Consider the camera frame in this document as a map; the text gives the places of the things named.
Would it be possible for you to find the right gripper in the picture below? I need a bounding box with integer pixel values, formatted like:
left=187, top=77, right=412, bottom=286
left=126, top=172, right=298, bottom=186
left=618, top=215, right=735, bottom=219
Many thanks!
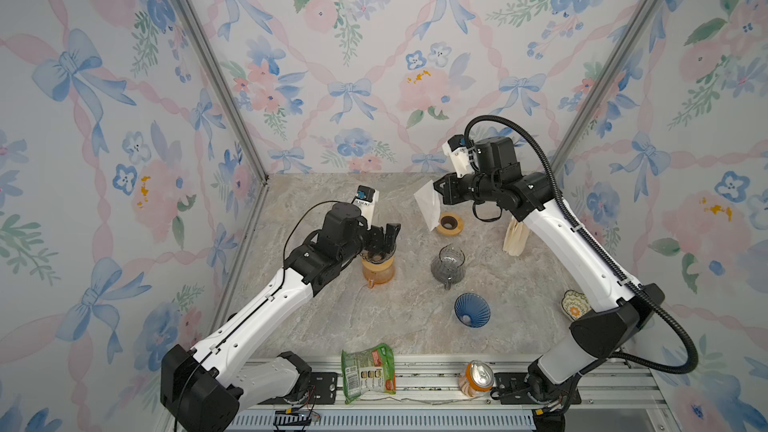
left=430, top=172, right=498, bottom=209

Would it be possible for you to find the coffee filter paper pack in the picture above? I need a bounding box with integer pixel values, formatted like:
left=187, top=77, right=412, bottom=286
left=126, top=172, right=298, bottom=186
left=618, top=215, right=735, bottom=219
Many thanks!
left=503, top=217, right=530, bottom=257

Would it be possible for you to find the blue glass dripper cone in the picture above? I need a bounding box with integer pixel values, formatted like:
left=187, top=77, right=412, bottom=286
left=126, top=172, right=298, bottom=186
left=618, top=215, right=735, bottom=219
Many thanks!
left=454, top=292, right=491, bottom=328

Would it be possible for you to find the grey glass dripper cone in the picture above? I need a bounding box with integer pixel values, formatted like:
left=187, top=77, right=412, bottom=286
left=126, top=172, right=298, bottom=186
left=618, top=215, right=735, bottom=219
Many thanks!
left=361, top=252, right=395, bottom=262

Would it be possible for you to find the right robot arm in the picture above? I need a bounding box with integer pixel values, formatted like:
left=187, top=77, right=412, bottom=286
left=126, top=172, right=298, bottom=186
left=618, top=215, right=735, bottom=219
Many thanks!
left=434, top=135, right=664, bottom=404

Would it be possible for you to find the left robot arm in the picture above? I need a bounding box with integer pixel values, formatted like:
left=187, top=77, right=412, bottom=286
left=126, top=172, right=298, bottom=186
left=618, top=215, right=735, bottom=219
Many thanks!
left=160, top=200, right=401, bottom=431

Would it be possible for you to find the orange glass carafe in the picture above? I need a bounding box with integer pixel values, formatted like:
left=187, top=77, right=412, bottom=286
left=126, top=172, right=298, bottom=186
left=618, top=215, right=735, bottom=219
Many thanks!
left=362, top=265, right=396, bottom=288

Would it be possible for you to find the grey glass carafe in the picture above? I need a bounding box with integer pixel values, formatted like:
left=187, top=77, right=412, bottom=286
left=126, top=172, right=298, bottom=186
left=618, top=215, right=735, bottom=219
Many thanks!
left=430, top=244, right=466, bottom=290

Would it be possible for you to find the green snack bag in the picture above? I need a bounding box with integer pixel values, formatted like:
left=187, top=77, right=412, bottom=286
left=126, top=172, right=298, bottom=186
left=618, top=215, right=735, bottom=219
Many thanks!
left=341, top=343, right=396, bottom=404

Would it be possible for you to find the orange soda can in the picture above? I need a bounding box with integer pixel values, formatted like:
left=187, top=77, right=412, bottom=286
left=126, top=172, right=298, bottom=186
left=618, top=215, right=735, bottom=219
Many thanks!
left=458, top=360, right=495, bottom=398

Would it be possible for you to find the small patterned dish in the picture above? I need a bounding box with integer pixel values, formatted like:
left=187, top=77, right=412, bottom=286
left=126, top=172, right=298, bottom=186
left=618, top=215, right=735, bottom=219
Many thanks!
left=561, top=290, right=592, bottom=321

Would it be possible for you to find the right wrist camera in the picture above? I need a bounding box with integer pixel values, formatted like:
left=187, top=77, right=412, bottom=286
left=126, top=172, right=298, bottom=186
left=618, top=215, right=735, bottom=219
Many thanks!
left=442, top=134, right=474, bottom=178

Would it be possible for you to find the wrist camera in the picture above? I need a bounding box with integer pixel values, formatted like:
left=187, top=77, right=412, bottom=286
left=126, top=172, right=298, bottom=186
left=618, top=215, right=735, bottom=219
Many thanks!
left=353, top=185, right=379, bottom=228
left=442, top=134, right=474, bottom=178

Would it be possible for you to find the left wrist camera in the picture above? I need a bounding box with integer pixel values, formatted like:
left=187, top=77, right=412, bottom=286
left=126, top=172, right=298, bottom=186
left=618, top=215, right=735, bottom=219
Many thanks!
left=353, top=185, right=379, bottom=228

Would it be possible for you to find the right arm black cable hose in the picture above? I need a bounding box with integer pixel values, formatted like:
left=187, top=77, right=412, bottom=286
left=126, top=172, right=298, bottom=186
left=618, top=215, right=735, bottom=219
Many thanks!
left=463, top=114, right=700, bottom=375

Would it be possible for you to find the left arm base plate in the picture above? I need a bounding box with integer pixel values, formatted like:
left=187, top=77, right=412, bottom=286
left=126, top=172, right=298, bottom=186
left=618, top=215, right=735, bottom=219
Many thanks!
left=260, top=372, right=339, bottom=407

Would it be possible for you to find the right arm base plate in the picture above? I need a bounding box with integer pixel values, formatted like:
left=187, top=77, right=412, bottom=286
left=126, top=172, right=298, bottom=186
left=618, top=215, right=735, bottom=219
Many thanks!
left=490, top=372, right=582, bottom=408

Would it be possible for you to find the aluminium rail frame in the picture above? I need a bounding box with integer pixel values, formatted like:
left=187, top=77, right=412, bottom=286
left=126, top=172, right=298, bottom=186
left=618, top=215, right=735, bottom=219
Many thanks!
left=223, top=354, right=678, bottom=431

